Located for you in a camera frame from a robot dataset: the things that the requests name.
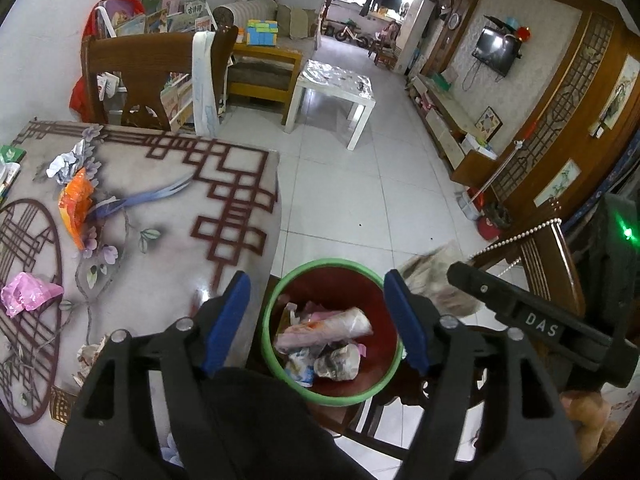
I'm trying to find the star pattern framed picture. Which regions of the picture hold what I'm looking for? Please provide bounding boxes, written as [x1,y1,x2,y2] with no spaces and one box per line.
[474,106,502,143]

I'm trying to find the white standing air conditioner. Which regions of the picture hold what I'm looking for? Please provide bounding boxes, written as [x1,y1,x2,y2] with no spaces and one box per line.
[405,0,441,68]

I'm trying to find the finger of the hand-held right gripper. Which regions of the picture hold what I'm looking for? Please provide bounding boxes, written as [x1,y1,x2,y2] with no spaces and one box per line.
[446,261,601,361]

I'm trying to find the brown wooden chair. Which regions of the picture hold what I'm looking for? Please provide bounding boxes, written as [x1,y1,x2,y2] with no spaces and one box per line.
[80,25,240,136]

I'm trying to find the pink plastic wrapper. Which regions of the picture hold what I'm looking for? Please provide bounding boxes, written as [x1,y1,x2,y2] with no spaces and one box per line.
[0,272,65,318]

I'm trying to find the white side table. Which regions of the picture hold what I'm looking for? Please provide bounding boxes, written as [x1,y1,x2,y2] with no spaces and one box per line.
[285,59,376,151]

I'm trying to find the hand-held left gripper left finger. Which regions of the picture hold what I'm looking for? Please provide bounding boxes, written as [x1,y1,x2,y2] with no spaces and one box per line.
[54,270,252,480]

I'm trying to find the dark wooden chair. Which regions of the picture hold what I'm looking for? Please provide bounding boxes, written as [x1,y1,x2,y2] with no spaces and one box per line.
[247,220,588,463]

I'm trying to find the colourful block toy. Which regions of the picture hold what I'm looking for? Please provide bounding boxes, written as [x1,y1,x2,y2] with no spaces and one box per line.
[246,19,278,47]

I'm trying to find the wooden lattice partition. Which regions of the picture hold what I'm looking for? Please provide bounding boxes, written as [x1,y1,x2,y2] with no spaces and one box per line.
[492,5,640,221]

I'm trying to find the red bucket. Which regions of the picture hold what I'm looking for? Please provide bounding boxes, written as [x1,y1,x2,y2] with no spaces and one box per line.
[477,205,512,241]

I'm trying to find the low television cabinet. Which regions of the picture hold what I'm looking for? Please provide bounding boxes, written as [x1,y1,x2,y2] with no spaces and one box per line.
[405,72,501,171]

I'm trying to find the orange snack packet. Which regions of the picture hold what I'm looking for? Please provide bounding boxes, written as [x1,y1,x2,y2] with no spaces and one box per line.
[57,167,98,251]

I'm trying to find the balance bike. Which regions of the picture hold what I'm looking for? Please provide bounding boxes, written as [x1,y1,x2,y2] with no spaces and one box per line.
[336,20,371,46]

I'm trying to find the row of picture books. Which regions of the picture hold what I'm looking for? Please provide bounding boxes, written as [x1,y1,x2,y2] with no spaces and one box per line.
[107,0,213,36]

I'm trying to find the mop with white handle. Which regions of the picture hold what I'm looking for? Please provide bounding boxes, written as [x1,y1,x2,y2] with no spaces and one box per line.
[456,119,541,221]

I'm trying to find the brown wooden cabinet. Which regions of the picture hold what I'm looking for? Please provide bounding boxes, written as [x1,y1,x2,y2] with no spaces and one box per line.
[451,149,501,188]

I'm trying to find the pink floral wrapper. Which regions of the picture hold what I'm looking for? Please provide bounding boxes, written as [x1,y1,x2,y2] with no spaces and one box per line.
[274,315,351,354]

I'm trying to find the beige cushion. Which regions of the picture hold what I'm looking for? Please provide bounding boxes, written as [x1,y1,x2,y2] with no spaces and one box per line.
[276,5,321,38]

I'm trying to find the white paper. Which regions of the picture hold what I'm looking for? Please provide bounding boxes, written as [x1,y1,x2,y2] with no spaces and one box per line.
[46,140,87,183]

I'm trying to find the green rimmed red bin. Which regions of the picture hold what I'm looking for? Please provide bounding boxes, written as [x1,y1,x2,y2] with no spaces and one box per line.
[261,258,406,407]

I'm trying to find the white bead string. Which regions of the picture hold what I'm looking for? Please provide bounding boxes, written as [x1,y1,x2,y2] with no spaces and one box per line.
[470,216,562,262]

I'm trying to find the wall-mounted television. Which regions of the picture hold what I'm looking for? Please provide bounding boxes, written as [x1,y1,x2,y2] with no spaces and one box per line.
[472,25,523,78]

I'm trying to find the yellow wooden bench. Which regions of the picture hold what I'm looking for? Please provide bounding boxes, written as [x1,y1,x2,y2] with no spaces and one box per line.
[227,42,303,126]

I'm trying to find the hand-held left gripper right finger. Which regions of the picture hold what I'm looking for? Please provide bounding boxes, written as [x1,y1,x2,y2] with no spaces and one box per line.
[384,269,583,480]

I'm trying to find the person's right hand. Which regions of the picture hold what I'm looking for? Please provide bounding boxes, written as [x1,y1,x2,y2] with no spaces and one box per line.
[559,391,612,461]

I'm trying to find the small wooden chair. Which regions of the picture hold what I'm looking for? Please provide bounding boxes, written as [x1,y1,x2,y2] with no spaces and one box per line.
[370,20,401,68]

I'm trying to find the white book rack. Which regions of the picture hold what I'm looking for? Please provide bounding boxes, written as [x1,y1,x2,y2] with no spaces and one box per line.
[92,0,218,131]

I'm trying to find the grey paper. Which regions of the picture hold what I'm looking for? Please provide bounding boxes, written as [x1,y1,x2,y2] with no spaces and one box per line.
[315,342,362,382]

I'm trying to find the brown tissue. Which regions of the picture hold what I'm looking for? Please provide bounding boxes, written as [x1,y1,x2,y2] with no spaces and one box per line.
[76,337,107,388]
[398,240,482,317]

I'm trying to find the white hanging cloth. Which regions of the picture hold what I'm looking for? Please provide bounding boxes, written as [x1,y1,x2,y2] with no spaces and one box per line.
[191,31,221,136]

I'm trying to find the grey striped sofa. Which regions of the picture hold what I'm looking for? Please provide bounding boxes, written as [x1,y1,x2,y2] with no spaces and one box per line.
[212,0,321,41]

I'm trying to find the red cloth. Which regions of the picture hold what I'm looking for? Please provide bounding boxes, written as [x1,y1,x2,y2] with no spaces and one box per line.
[69,0,146,113]

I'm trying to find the painted panel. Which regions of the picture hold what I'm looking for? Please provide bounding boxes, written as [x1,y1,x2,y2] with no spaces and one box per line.
[534,159,583,208]
[597,55,640,133]

